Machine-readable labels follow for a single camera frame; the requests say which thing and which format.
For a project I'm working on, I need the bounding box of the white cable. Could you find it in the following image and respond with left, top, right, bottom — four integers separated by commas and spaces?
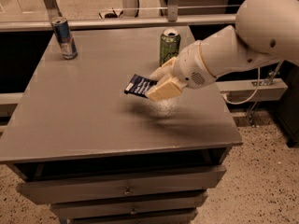
221, 66, 262, 105

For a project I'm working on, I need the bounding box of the grey drawer cabinet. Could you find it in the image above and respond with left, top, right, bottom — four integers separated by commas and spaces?
0, 25, 244, 224

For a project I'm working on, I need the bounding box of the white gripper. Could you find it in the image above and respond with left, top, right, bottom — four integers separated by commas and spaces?
145, 41, 216, 102

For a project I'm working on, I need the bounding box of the grey drawer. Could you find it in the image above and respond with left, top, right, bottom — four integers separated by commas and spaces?
71, 208, 197, 224
50, 190, 207, 219
17, 165, 226, 204

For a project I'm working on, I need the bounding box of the blue silver redbull can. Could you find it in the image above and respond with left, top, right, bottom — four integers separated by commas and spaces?
50, 17, 78, 60

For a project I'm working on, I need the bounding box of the black cabinet at right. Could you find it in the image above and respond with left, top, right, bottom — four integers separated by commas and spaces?
276, 66, 299, 147

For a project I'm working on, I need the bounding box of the green soda can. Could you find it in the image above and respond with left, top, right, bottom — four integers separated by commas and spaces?
160, 27, 180, 65

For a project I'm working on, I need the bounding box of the bottom grey drawer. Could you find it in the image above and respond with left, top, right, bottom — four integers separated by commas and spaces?
71, 208, 197, 224

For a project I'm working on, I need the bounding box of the top grey drawer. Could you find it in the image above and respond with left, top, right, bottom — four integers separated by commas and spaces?
17, 165, 226, 204

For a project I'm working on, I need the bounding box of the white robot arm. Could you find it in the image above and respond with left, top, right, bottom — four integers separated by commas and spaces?
146, 0, 299, 102

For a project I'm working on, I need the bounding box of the middle grey drawer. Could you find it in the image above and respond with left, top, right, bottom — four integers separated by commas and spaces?
50, 190, 207, 219

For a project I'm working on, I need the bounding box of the blue rxbar blueberry wrapper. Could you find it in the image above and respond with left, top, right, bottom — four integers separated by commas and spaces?
124, 74, 157, 97

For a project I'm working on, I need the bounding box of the grey metal railing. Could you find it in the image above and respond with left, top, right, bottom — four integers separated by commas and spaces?
0, 0, 244, 32

